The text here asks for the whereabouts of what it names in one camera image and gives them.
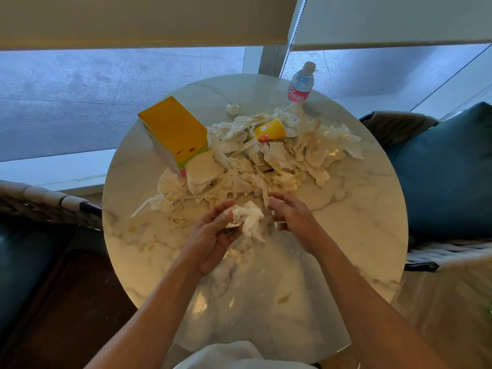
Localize person's left hand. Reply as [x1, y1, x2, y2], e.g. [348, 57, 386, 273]
[179, 200, 244, 277]

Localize person's right hand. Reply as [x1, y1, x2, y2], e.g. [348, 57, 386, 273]
[267, 192, 332, 259]

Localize white tissue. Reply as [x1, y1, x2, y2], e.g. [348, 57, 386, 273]
[226, 201, 267, 243]

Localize person's right forearm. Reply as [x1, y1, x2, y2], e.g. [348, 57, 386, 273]
[313, 237, 450, 369]

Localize person's left forearm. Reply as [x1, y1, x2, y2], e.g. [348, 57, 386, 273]
[85, 258, 202, 369]

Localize pile of crumpled tissues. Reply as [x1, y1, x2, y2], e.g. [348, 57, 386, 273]
[148, 105, 364, 212]

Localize yellow paper cup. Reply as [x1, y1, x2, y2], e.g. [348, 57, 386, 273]
[252, 118, 287, 143]

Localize white plastic straw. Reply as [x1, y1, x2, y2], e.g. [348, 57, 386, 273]
[130, 199, 153, 219]

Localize yellow tissue box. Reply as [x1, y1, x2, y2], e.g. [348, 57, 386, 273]
[138, 96, 209, 177]

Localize clear plastic water bottle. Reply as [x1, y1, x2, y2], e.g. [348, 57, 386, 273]
[284, 61, 317, 109]

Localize white garment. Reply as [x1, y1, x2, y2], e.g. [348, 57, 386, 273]
[173, 341, 320, 369]

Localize grey wicker chair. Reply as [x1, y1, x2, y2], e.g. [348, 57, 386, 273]
[0, 180, 104, 231]
[359, 110, 492, 272]

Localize beige roller blind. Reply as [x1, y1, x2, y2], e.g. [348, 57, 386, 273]
[0, 0, 300, 51]
[291, 0, 492, 52]

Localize grey window frame post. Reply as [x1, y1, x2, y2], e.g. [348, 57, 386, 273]
[242, 45, 293, 77]

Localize blind bead chain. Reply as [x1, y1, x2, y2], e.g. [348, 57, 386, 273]
[279, 0, 309, 78]

